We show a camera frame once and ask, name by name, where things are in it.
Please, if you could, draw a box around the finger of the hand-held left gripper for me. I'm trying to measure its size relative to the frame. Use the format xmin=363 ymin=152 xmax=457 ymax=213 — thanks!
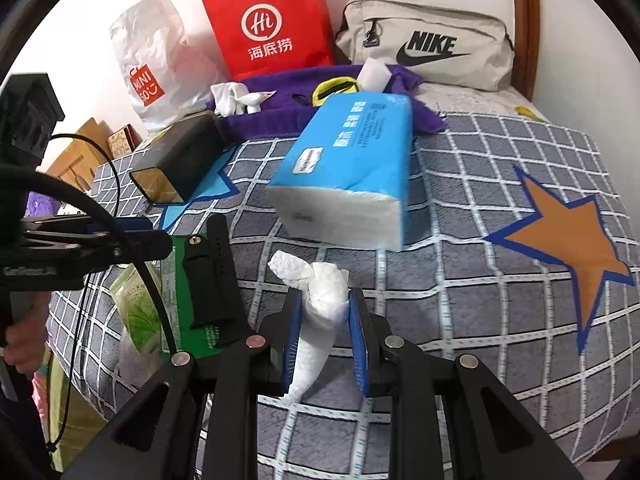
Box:
xmin=82 ymin=215 xmax=142 ymax=237
xmin=84 ymin=231 xmax=172 ymax=274

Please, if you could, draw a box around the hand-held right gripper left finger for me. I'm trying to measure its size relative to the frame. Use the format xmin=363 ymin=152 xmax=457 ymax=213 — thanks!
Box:
xmin=62 ymin=287 xmax=304 ymax=480

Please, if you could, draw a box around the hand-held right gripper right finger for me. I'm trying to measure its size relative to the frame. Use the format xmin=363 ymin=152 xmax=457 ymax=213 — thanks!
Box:
xmin=348 ymin=287 xmax=586 ymax=480

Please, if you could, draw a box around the white knotted tissue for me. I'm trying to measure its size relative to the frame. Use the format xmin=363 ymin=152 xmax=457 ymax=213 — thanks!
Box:
xmin=267 ymin=249 xmax=351 ymax=406

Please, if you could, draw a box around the green leaf print packet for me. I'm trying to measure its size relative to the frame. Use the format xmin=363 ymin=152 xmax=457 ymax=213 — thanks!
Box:
xmin=110 ymin=265 xmax=167 ymax=357

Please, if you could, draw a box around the green snack packet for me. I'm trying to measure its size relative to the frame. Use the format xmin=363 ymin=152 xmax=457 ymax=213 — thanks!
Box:
xmin=161 ymin=232 xmax=237 ymax=357

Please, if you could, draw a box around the white cotton glove pair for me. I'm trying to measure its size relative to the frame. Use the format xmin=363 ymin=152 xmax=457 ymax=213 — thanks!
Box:
xmin=210 ymin=81 xmax=277 ymax=117

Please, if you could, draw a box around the yellow mesh bag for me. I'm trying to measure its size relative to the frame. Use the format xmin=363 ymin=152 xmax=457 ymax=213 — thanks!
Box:
xmin=310 ymin=76 xmax=361 ymax=107

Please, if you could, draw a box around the white sponge block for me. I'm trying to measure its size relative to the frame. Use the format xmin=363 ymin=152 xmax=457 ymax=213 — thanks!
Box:
xmin=356 ymin=57 xmax=397 ymax=92

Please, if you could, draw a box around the person's left hand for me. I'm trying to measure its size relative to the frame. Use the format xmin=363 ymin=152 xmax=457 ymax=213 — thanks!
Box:
xmin=4 ymin=291 xmax=52 ymax=376

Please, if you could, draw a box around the purple fluffy cloth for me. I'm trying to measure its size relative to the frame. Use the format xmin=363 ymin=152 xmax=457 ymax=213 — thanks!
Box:
xmin=27 ymin=191 xmax=62 ymax=217

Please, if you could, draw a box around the patterned cardboard box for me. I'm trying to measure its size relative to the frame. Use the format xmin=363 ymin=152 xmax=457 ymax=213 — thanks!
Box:
xmin=107 ymin=126 xmax=137 ymax=159

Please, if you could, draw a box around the dark olive tin box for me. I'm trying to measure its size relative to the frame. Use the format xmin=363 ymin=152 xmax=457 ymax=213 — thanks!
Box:
xmin=128 ymin=111 xmax=227 ymax=206

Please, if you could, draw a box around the grey checked blanket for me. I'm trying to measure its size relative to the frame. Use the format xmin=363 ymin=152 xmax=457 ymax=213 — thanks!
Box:
xmin=47 ymin=110 xmax=637 ymax=480

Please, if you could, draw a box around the green blanket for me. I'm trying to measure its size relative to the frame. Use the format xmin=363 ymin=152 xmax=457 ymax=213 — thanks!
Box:
xmin=44 ymin=349 xmax=109 ymax=469

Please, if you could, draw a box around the blue tissue pack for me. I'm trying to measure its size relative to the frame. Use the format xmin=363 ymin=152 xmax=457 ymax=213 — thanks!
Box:
xmin=265 ymin=92 xmax=417 ymax=252

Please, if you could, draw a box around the white plastic shopping bag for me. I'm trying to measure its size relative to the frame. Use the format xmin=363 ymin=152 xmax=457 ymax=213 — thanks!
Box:
xmin=109 ymin=0 xmax=222 ymax=132

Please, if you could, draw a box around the purple towel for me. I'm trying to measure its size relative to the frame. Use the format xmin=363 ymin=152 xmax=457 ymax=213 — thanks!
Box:
xmin=206 ymin=64 xmax=449 ymax=142

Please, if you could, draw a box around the red paper bag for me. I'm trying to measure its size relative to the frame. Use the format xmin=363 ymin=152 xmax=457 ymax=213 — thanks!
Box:
xmin=201 ymin=0 xmax=335 ymax=82

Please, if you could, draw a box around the beige canvas waist bag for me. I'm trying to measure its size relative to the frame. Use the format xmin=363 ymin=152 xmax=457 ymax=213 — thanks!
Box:
xmin=333 ymin=0 xmax=516 ymax=93

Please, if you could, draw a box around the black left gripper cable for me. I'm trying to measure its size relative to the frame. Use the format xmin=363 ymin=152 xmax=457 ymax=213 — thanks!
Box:
xmin=0 ymin=132 xmax=182 ymax=357

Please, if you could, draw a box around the black rubber watch strap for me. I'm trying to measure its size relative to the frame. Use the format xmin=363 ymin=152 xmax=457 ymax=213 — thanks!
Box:
xmin=182 ymin=214 xmax=239 ymax=349

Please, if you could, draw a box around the brown wooden bed frame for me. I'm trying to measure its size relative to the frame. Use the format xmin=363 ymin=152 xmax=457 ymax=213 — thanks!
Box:
xmin=509 ymin=0 xmax=542 ymax=107

